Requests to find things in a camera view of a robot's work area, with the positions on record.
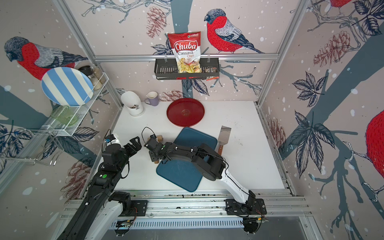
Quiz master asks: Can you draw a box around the teal cutting board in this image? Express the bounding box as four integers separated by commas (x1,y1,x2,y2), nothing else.
156,128,218,193

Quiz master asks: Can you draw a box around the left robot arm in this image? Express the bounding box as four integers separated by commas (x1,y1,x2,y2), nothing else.
58,134,142,240

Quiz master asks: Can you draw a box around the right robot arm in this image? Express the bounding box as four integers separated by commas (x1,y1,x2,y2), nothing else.
144,138,256,209

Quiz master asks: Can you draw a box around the red round tray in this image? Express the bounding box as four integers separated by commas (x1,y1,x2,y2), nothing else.
167,98,205,127

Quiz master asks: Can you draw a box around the white cutlery holder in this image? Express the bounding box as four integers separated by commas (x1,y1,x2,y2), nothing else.
121,91,145,117

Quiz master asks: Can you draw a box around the purple mug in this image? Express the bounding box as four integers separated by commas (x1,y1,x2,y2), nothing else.
144,91,159,107

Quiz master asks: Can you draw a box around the green glass cup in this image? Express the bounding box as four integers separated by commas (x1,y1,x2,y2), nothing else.
51,106,78,126

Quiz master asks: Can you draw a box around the blue striped plate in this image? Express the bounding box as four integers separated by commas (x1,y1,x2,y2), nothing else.
42,67,94,107

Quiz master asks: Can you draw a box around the spice jar dark lid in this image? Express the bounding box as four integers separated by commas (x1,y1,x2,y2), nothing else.
78,66,95,79

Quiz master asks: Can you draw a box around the Chuba cassava chips bag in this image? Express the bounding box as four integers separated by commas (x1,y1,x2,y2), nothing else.
168,32,202,74

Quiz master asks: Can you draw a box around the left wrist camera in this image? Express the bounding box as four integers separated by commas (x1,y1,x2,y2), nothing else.
104,134,119,147

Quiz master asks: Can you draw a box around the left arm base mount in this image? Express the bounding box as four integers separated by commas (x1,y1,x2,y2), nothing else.
108,191,149,217

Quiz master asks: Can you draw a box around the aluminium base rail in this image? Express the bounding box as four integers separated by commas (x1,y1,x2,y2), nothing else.
109,189,312,234

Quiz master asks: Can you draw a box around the metal spatula wooden handle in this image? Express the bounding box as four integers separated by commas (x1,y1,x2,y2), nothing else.
218,126,232,156

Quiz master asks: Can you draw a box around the clear wire wall shelf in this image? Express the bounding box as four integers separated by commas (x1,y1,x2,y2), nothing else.
36,73,109,137

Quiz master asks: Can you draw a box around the black wire wall basket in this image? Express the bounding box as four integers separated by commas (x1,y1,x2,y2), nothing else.
154,58,220,80

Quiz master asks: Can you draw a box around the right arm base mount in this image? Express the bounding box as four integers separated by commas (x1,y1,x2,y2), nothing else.
225,190,267,218

